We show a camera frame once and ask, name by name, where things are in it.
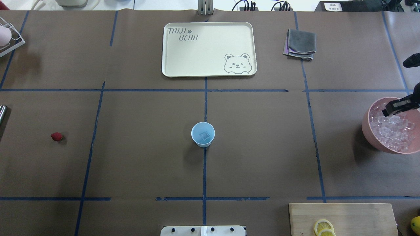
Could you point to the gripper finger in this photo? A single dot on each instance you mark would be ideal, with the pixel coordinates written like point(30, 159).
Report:
point(407, 103)

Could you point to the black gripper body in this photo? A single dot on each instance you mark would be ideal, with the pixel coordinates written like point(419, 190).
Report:
point(399, 106)

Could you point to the clear ice cube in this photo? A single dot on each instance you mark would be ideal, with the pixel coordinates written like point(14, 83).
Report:
point(205, 136)

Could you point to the pile of ice cubes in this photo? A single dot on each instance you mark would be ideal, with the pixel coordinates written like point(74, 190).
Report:
point(395, 131)

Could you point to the light blue cup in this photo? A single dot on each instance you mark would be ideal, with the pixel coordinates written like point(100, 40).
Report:
point(199, 128)

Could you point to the white cup rack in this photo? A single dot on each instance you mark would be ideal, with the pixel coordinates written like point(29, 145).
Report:
point(16, 39)

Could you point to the pink cup on rack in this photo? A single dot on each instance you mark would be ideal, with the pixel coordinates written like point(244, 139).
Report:
point(5, 35)

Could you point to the pink bowl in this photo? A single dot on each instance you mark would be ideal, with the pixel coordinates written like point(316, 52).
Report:
point(368, 134)

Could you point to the grey folded cloth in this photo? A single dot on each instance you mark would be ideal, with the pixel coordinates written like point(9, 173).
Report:
point(300, 44)

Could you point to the yellow lemon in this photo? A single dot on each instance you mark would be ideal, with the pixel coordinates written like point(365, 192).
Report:
point(415, 225)

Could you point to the wooden cutting board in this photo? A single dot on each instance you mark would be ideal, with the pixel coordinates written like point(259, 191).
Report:
point(348, 219)

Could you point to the lemon slices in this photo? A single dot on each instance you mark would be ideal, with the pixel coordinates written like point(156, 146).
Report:
point(323, 227)

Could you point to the cream bear tray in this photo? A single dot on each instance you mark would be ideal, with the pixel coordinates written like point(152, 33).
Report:
point(208, 49)

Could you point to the white pillar with base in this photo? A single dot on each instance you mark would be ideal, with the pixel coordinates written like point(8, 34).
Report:
point(223, 230)

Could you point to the red strawberry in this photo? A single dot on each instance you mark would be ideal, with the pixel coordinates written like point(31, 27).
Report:
point(57, 136)

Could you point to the striped metal muddler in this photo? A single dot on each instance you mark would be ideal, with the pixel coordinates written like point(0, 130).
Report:
point(3, 111)

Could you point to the aluminium frame post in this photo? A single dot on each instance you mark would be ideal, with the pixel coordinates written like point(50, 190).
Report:
point(205, 7)

